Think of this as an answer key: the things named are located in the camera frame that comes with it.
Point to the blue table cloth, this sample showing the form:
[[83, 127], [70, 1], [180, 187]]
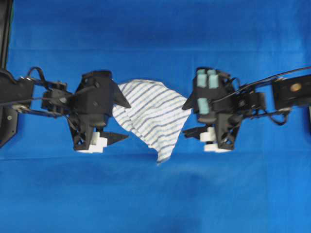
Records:
[[263, 186]]

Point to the white blue striped towel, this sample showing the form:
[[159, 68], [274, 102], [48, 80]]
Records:
[[156, 116]]

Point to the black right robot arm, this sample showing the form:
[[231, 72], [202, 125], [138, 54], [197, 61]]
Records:
[[273, 97]]

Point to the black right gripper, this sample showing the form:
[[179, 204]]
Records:
[[215, 105]]

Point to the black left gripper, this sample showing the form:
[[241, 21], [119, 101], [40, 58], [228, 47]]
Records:
[[89, 111]]

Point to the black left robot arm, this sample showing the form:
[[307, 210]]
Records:
[[31, 94]]

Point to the black frame post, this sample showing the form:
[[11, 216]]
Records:
[[6, 12]]

